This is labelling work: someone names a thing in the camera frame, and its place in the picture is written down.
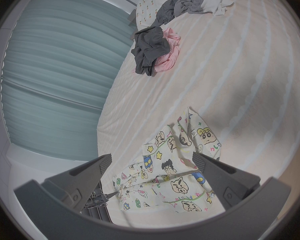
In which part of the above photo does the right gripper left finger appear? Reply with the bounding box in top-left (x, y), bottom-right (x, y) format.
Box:
top-left (42, 153), bottom-right (113, 212)

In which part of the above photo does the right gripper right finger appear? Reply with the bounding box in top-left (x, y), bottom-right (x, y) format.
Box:
top-left (192, 151), bottom-right (261, 211)

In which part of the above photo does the white printed pyjama top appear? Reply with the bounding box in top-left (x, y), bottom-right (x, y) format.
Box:
top-left (112, 106), bottom-right (222, 213)

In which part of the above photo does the bed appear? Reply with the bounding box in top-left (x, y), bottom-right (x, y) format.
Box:
top-left (96, 0), bottom-right (300, 228)

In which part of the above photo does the pink garment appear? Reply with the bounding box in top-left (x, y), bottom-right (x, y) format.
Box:
top-left (154, 28), bottom-right (182, 72)

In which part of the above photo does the black garment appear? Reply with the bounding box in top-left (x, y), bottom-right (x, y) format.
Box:
top-left (131, 26), bottom-right (171, 77)

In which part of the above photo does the grey bedside table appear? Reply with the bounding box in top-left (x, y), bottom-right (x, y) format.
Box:
top-left (128, 9), bottom-right (138, 24)

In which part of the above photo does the white garment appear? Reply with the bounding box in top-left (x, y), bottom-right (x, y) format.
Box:
top-left (201, 0), bottom-right (235, 17)

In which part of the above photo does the dark grey garment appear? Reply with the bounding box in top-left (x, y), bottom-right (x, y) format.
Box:
top-left (152, 0), bottom-right (189, 29)

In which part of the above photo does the white printed pillow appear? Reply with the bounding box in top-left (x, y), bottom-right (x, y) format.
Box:
top-left (136, 0), bottom-right (177, 27)

